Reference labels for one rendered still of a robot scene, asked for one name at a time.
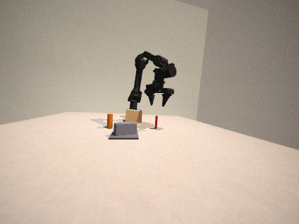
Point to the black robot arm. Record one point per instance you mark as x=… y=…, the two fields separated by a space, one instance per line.
x=165 y=70

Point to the brown cylinder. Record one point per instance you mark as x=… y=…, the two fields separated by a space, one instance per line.
x=109 y=120

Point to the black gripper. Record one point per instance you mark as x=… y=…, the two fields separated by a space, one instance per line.
x=167 y=92

